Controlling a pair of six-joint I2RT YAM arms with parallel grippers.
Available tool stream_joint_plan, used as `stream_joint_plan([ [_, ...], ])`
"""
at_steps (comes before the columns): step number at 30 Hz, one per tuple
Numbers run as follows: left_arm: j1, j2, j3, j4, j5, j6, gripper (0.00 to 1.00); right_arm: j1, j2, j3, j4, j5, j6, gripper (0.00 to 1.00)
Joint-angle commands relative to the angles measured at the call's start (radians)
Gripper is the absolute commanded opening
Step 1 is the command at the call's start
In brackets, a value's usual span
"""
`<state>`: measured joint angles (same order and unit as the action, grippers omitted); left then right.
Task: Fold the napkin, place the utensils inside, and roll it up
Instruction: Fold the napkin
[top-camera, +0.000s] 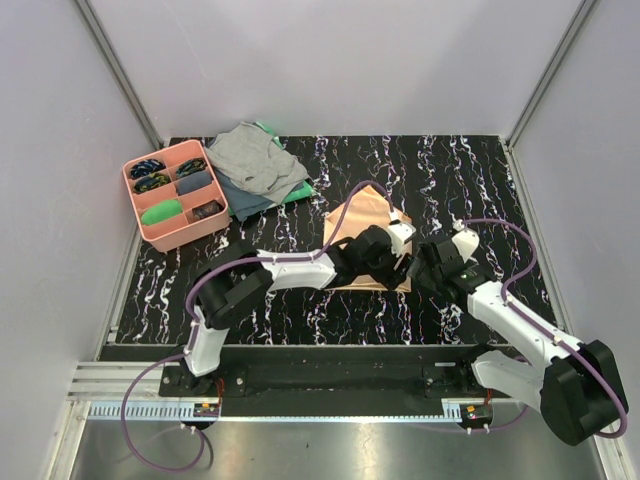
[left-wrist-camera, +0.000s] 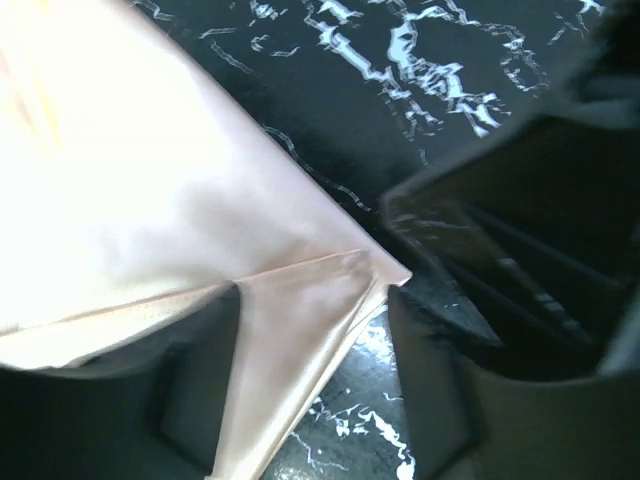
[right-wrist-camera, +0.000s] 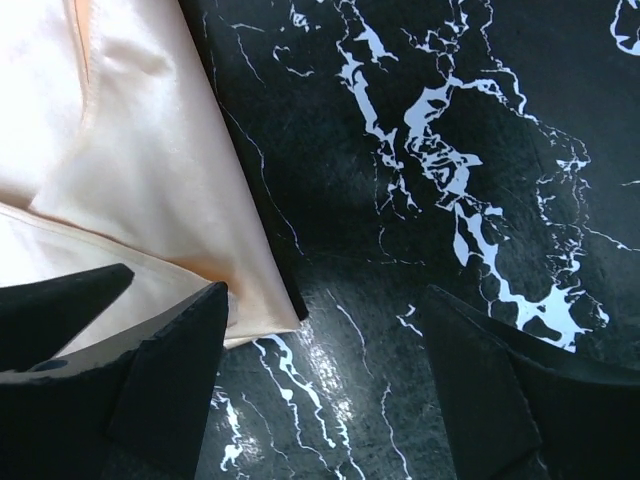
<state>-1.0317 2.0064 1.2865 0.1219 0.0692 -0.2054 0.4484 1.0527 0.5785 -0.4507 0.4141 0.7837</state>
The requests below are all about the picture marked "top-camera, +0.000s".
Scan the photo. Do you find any black marbled table mat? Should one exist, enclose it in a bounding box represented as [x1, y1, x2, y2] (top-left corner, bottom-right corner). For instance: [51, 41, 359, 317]
[110, 135, 555, 346]

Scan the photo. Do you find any aluminium frame post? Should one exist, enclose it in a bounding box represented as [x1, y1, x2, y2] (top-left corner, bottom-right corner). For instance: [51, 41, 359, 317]
[504, 0, 600, 151]
[71, 0, 164, 149]

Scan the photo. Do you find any left aluminium frame post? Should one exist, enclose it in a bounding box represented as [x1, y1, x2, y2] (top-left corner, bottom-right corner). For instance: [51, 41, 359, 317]
[71, 0, 164, 149]

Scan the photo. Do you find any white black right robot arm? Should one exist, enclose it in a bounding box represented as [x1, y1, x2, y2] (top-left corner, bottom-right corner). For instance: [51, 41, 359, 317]
[408, 231, 629, 446]

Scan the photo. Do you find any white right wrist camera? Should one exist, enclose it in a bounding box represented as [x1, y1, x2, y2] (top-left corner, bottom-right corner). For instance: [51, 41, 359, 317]
[451, 220, 480, 263]

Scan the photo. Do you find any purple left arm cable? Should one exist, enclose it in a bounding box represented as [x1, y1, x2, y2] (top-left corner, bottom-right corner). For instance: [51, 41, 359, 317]
[119, 180, 401, 473]

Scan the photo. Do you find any green item in tray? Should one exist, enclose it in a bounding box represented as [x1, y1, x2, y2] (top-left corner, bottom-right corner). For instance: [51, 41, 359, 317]
[140, 199, 183, 226]

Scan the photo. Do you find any dark brown item in tray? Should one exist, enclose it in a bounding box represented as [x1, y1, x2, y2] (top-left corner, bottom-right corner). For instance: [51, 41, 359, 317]
[193, 200, 224, 220]

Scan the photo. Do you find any right aluminium frame post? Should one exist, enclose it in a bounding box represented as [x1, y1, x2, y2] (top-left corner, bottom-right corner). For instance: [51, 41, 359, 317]
[504, 0, 600, 151]

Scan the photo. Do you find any white slotted cable duct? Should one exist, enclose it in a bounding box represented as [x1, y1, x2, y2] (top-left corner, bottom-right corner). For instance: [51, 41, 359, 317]
[89, 400, 493, 424]

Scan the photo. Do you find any peach satin napkin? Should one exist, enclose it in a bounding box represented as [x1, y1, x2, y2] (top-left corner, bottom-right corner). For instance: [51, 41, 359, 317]
[323, 186, 413, 293]

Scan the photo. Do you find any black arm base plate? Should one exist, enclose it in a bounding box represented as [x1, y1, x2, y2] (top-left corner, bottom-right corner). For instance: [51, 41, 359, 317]
[159, 345, 487, 421]

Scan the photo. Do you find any grey item in tray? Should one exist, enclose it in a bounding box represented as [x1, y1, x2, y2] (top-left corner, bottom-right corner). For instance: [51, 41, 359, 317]
[176, 171, 213, 196]

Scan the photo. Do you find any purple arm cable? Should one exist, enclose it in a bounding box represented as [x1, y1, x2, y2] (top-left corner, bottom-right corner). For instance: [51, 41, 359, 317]
[414, 217, 630, 440]
[119, 180, 401, 473]

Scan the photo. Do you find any aluminium frame rail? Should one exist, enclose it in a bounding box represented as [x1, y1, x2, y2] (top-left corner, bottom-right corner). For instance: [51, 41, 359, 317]
[66, 361, 612, 403]

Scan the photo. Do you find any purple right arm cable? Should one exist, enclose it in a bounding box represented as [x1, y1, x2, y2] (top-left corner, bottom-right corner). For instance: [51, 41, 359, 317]
[414, 217, 630, 440]

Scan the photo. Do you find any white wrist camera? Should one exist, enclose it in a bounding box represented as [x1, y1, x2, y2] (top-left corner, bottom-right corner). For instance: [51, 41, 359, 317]
[387, 220, 417, 257]
[451, 220, 480, 263]

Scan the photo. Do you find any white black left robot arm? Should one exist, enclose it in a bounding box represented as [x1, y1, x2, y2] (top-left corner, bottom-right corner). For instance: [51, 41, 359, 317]
[180, 221, 416, 396]

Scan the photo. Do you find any pink compartment tray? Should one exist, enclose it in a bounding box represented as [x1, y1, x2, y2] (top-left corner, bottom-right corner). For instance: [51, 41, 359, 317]
[122, 139, 231, 253]

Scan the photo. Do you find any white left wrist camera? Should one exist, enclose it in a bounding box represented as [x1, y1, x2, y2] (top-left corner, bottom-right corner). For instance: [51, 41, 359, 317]
[387, 220, 417, 257]

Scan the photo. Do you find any blue grey folded cloth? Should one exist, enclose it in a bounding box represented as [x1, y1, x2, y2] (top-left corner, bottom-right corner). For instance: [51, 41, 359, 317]
[216, 172, 277, 221]

